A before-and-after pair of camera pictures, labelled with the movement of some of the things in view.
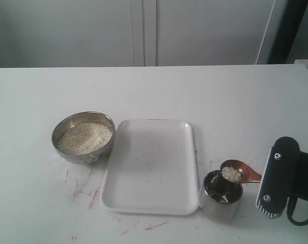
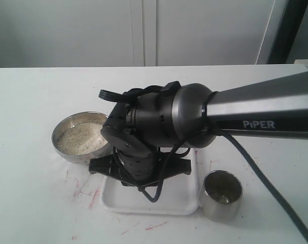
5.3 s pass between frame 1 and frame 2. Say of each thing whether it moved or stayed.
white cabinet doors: stayed
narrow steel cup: stayed
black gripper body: moved
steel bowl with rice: stayed
